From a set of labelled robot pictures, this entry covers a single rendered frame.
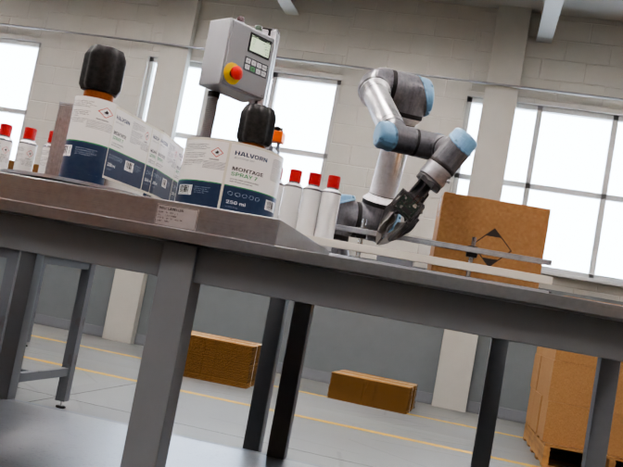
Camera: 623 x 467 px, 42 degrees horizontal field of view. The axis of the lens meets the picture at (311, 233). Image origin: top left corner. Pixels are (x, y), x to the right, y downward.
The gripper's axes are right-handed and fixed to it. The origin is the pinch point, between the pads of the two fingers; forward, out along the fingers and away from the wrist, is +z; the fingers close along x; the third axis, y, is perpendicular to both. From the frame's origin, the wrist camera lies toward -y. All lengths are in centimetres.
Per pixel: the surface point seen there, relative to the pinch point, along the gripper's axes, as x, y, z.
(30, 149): -92, 2, 43
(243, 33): -67, -2, -20
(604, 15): -34, -526, -301
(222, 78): -62, 1, -7
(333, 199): -16.2, 2.4, -0.4
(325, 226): -13.1, 2.6, 6.3
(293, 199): -24.4, 2.6, 6.3
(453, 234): 12.7, -19.0, -15.1
